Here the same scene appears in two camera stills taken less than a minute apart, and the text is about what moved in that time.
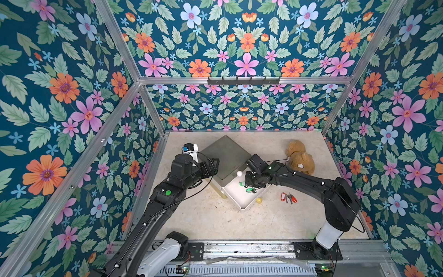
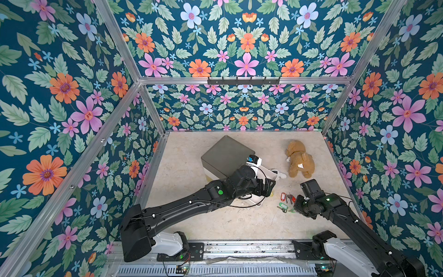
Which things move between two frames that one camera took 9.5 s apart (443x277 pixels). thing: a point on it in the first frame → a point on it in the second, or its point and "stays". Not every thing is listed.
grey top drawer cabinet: x=232 y=159 stays
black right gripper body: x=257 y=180 → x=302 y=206
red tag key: x=292 y=198 stays
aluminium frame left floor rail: x=146 y=184 stays
